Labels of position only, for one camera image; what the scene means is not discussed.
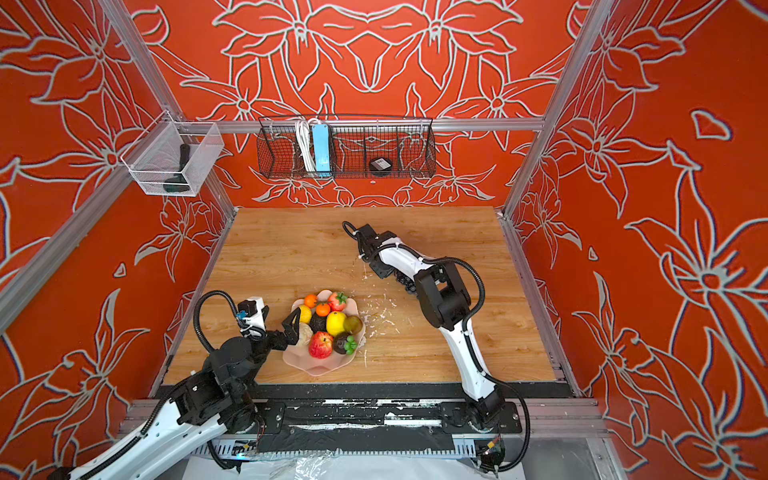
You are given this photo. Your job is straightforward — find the red fake apple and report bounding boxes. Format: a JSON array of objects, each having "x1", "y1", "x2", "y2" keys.
[{"x1": 308, "y1": 331, "x2": 335, "y2": 359}]

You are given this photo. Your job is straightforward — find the white cable bundle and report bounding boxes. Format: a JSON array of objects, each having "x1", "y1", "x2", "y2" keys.
[{"x1": 295, "y1": 118, "x2": 316, "y2": 175}]

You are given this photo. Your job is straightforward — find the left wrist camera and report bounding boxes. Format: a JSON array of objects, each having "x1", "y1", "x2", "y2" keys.
[{"x1": 236, "y1": 297, "x2": 269, "y2": 340}]

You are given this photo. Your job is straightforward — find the dark purple fake mangosteen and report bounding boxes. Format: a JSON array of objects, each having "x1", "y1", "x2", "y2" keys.
[{"x1": 333, "y1": 333, "x2": 358, "y2": 355}]

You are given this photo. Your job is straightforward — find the white fake garlic bulb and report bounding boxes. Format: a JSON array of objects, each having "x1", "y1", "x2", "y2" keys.
[{"x1": 296, "y1": 323, "x2": 314, "y2": 347}]

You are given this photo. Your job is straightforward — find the dark fake avocado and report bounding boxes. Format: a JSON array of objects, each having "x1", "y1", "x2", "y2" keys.
[{"x1": 308, "y1": 314, "x2": 327, "y2": 333}]

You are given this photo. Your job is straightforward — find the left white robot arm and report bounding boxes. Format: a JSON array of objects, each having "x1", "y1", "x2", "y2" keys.
[{"x1": 48, "y1": 309, "x2": 300, "y2": 479}]

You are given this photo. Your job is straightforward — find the red fake strawberry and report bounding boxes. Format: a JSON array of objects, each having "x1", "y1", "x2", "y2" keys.
[{"x1": 327, "y1": 291, "x2": 348, "y2": 312}]

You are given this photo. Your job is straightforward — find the light blue box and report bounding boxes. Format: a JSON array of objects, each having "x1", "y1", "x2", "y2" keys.
[{"x1": 312, "y1": 123, "x2": 332, "y2": 177}]

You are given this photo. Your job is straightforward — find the black wire wall basket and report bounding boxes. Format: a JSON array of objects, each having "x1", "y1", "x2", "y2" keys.
[{"x1": 256, "y1": 115, "x2": 437, "y2": 180}]

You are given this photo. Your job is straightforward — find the brown fake passion fruit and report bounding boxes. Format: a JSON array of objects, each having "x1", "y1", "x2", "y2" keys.
[{"x1": 343, "y1": 315, "x2": 364, "y2": 335}]

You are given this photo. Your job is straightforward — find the clear plastic wall bin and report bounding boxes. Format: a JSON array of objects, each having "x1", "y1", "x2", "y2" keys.
[{"x1": 120, "y1": 116, "x2": 224, "y2": 197}]

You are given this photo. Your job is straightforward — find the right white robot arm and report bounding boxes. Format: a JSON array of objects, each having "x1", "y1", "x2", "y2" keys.
[{"x1": 342, "y1": 221, "x2": 530, "y2": 434}]

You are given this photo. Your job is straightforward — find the dark fake grape bunch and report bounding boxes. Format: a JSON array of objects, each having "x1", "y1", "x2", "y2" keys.
[{"x1": 394, "y1": 271, "x2": 417, "y2": 295}]

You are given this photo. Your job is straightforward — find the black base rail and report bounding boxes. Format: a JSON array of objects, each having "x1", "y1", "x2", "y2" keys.
[{"x1": 227, "y1": 383, "x2": 523, "y2": 463}]

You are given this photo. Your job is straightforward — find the pink scalloped fruit bowl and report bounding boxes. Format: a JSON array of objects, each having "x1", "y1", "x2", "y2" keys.
[{"x1": 282, "y1": 290, "x2": 366, "y2": 377}]

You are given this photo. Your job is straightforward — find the black brush in bin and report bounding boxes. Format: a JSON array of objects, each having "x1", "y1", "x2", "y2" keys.
[{"x1": 163, "y1": 143, "x2": 191, "y2": 193}]

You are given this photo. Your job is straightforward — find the yellow fake lemon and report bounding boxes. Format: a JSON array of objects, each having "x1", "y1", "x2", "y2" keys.
[{"x1": 326, "y1": 311, "x2": 347, "y2": 337}]

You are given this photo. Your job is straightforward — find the yellow fake pear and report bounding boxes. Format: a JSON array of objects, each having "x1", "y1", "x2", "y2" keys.
[{"x1": 298, "y1": 305, "x2": 313, "y2": 324}]

